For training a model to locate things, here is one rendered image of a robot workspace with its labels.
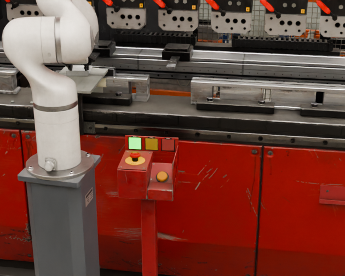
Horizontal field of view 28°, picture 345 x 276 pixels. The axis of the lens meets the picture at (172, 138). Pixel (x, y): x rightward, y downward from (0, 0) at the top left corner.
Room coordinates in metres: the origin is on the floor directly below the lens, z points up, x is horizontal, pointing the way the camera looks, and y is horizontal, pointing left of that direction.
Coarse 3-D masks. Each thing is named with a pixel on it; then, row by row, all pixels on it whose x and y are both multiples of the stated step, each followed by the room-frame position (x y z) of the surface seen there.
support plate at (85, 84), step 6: (60, 72) 2.57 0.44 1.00; (90, 72) 2.57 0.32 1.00; (96, 72) 2.57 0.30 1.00; (102, 72) 2.57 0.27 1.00; (72, 78) 2.50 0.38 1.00; (78, 78) 2.50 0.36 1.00; (84, 78) 2.50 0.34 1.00; (90, 78) 2.50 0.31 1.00; (96, 78) 2.50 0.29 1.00; (78, 84) 2.43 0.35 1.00; (84, 84) 2.43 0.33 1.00; (90, 84) 2.43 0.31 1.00; (96, 84) 2.44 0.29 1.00; (78, 90) 2.36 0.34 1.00; (84, 90) 2.36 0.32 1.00; (90, 90) 2.36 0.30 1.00
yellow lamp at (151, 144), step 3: (147, 141) 2.31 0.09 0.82; (150, 141) 2.31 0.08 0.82; (153, 141) 2.31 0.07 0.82; (156, 141) 2.31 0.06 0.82; (147, 144) 2.31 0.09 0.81; (150, 144) 2.31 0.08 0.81; (153, 144) 2.31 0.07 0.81; (156, 144) 2.31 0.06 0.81; (147, 147) 2.31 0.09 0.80; (150, 147) 2.31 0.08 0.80; (153, 147) 2.31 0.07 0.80; (156, 147) 2.31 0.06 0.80
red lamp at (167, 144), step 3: (162, 141) 2.30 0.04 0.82; (165, 141) 2.30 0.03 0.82; (168, 141) 2.30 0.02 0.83; (171, 141) 2.30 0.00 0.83; (162, 144) 2.30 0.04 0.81; (165, 144) 2.30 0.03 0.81; (168, 144) 2.30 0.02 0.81; (171, 144) 2.30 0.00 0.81; (162, 147) 2.30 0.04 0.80; (165, 147) 2.30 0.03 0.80; (168, 147) 2.30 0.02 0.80; (171, 147) 2.30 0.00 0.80; (162, 150) 2.30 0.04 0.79; (165, 150) 2.30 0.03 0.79; (168, 150) 2.30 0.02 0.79; (171, 150) 2.30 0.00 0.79
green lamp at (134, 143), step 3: (129, 138) 2.32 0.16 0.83; (132, 138) 2.32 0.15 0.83; (135, 138) 2.32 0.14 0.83; (138, 138) 2.31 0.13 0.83; (129, 141) 2.32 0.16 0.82; (132, 141) 2.32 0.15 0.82; (135, 141) 2.32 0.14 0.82; (138, 141) 2.31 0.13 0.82; (129, 144) 2.32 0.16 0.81; (132, 144) 2.32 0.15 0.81; (135, 144) 2.32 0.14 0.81; (138, 144) 2.31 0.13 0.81; (129, 147) 2.32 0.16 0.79; (132, 147) 2.32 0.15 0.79; (135, 147) 2.32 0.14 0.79; (138, 147) 2.31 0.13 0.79
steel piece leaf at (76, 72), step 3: (72, 69) 2.61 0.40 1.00; (75, 69) 2.61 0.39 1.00; (78, 69) 2.61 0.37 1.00; (81, 69) 2.61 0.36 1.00; (90, 69) 2.61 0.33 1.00; (66, 72) 2.53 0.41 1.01; (69, 72) 2.53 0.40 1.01; (72, 72) 2.53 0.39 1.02; (75, 72) 2.53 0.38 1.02; (78, 72) 2.53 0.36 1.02; (81, 72) 2.53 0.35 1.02; (84, 72) 2.53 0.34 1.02; (87, 72) 2.53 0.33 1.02; (66, 75) 2.53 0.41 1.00; (69, 75) 2.53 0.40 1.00; (72, 75) 2.53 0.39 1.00; (75, 75) 2.53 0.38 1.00; (78, 75) 2.53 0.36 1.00; (81, 75) 2.53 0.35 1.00; (84, 75) 2.53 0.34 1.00; (87, 75) 2.53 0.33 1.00
